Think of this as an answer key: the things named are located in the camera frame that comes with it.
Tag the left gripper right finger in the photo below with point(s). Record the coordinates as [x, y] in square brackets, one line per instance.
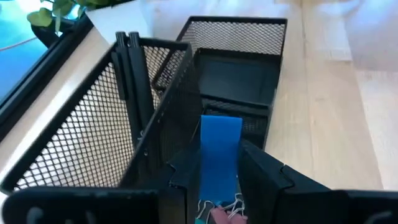
[261, 180]

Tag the potted green plant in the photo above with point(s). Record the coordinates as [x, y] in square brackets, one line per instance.
[40, 18]

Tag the blue binder clip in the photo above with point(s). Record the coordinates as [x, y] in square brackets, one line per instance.
[200, 221]

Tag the black pen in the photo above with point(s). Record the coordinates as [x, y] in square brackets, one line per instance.
[122, 71]
[141, 77]

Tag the black aluminium table frame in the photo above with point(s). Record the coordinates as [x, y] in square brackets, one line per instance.
[37, 74]

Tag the blue eraser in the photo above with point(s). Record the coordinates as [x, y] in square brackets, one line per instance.
[219, 155]

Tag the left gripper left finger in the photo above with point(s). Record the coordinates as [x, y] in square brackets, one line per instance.
[186, 174]

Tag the black mesh desk organizer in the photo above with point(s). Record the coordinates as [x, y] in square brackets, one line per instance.
[233, 77]

